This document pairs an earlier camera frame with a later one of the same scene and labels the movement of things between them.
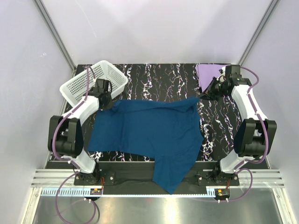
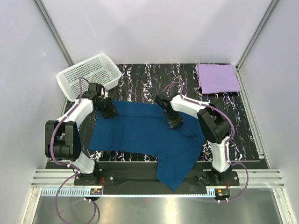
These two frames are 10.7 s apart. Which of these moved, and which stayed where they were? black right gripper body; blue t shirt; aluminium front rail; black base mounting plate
Moved: black right gripper body
Stayed: aluminium front rail; black base mounting plate; blue t shirt
